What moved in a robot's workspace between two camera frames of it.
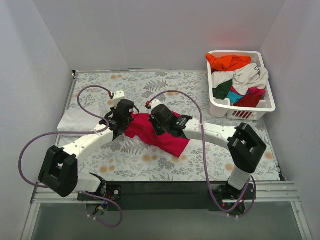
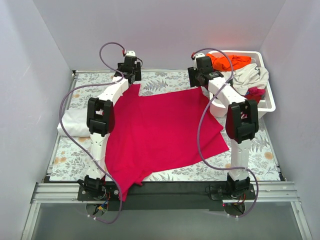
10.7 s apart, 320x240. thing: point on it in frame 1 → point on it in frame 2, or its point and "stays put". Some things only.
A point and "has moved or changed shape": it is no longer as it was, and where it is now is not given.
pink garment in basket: [254, 90] stays put
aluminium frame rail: [268, 192] stays put
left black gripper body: [119, 127] → [136, 75]
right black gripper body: [160, 127] → [192, 78]
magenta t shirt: [141, 126] has moved or changed shape
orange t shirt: [227, 62] stays put
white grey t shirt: [244, 79] stays put
